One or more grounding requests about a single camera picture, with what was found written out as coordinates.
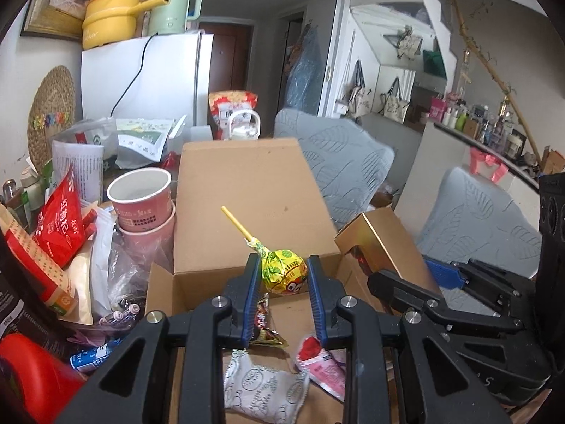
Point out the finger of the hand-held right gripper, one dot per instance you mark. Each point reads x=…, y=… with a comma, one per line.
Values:
x=443, y=274
x=397, y=289

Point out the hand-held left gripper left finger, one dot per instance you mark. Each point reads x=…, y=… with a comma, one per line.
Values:
x=251, y=300

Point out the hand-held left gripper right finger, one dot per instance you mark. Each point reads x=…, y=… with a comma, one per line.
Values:
x=316, y=300

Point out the yellow lollipop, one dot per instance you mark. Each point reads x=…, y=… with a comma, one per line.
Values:
x=282, y=271

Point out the brown cardboard box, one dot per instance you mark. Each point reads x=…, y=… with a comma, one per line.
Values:
x=251, y=194

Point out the small brown candy bar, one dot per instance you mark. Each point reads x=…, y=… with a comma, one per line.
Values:
x=261, y=311

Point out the gold candy wrapper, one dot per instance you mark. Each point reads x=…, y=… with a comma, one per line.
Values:
x=269, y=338

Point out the pink red snack packet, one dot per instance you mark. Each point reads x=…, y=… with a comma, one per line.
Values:
x=324, y=364

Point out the grey leaf pattern chair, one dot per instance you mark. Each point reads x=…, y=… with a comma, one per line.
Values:
x=481, y=216
x=335, y=159

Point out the white patterned snack packet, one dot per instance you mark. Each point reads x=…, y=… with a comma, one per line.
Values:
x=265, y=384

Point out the white counter cabinet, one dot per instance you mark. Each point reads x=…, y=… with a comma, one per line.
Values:
x=435, y=168

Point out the pink ribbon bow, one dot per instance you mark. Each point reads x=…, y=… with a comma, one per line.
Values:
x=487, y=163

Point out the pink paper cup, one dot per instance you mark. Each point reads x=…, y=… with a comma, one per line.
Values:
x=141, y=203
x=150, y=236

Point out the clear bag with pens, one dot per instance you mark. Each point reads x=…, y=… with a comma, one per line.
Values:
x=126, y=282

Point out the row of bottles and jars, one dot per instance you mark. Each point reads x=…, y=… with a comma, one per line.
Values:
x=481, y=123

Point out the white flat pouch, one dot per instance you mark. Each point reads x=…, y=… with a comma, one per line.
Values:
x=103, y=251

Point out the small open cardboard carton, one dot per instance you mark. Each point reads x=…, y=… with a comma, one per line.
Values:
x=554, y=161

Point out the blue snack packet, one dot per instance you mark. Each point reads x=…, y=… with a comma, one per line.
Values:
x=95, y=355

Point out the beige flat pouch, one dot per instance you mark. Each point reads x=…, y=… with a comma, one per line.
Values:
x=81, y=291

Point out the white bag with green print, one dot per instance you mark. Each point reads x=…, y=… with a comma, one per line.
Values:
x=145, y=139

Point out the white canvas tote bag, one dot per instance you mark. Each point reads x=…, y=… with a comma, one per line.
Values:
x=357, y=95

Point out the red printed snack bag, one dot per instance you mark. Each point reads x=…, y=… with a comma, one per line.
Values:
x=231, y=101

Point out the red pouch with white print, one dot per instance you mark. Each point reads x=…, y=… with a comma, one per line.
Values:
x=59, y=225

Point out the green triangular hanging bag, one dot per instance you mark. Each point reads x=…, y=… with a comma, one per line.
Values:
x=435, y=64

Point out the red beige patterned box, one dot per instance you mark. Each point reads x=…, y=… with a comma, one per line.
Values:
x=39, y=269

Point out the bamboo pole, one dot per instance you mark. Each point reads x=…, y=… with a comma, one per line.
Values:
x=490, y=59

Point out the blue plastic garment cover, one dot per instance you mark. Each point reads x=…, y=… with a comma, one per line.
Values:
x=304, y=75

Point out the red plastic bottle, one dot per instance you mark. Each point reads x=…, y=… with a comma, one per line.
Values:
x=31, y=380

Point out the white fridge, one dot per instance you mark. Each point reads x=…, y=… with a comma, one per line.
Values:
x=172, y=79

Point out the clear bag with red print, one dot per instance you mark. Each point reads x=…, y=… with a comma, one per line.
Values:
x=86, y=132

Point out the brown door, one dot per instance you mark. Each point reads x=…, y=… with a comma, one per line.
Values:
x=229, y=57

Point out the round woven mat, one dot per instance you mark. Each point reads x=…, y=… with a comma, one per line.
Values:
x=50, y=106

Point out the pale green electric kettle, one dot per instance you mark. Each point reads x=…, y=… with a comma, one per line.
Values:
x=170, y=6

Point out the yellow cooking pot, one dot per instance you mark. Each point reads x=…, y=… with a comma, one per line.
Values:
x=110, y=20

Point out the gold framed picture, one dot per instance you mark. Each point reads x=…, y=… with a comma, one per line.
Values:
x=48, y=13

